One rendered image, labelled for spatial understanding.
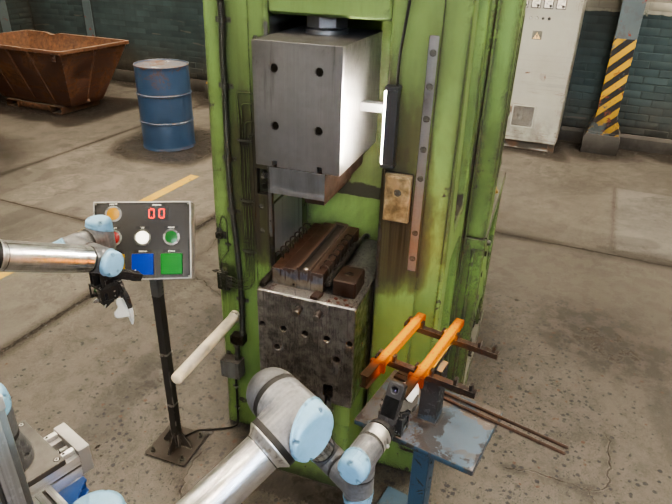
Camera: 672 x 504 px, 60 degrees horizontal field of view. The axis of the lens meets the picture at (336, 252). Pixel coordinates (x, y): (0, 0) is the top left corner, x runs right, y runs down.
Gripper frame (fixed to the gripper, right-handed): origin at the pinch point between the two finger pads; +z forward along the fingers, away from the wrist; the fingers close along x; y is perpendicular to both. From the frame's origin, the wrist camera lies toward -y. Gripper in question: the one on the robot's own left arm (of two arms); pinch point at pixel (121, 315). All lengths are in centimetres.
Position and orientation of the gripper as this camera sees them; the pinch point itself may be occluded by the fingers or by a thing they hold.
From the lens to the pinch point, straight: 203.4
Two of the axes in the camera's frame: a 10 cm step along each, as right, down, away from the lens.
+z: -0.3, 8.9, 4.6
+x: 7.8, 3.1, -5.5
